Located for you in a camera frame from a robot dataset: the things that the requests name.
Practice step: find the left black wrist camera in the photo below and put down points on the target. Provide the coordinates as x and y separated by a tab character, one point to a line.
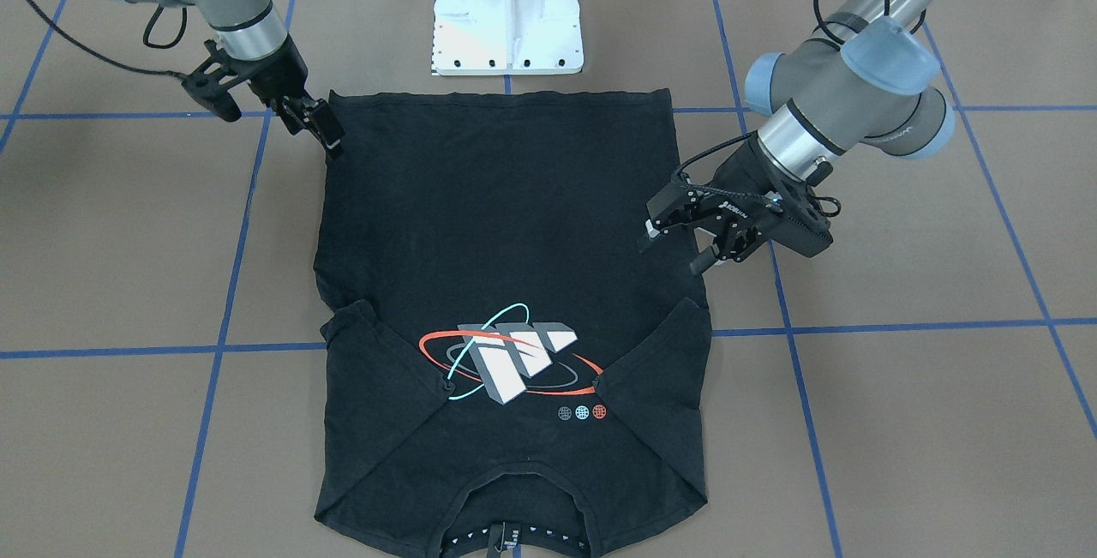
792	220

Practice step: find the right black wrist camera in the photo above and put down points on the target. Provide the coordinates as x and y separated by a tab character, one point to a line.
209	85

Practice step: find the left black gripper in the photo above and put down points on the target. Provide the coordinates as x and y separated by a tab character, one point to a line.
744	178

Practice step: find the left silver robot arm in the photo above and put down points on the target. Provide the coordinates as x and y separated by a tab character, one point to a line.
861	78

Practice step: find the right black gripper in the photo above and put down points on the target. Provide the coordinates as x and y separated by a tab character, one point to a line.
284	72

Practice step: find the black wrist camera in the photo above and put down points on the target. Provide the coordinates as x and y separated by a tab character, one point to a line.
209	85
792	220

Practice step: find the black graphic t-shirt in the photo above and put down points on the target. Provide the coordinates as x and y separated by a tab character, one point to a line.
503	362

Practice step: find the white pedestal column base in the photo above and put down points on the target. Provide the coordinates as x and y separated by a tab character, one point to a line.
507	37

